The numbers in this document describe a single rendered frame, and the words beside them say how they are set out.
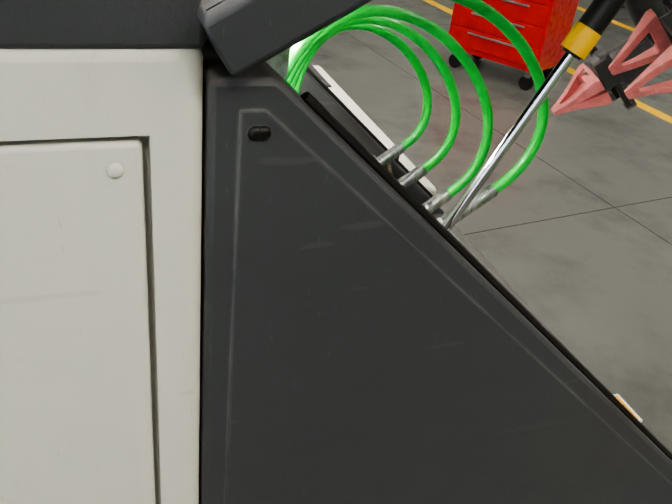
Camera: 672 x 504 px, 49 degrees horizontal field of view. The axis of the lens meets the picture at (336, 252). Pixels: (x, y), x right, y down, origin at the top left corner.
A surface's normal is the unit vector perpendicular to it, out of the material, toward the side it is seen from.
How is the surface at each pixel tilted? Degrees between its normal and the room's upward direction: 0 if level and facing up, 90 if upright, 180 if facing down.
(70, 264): 90
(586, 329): 0
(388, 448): 90
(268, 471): 90
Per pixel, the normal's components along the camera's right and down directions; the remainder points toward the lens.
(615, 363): 0.11, -0.84
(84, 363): 0.33, 0.53
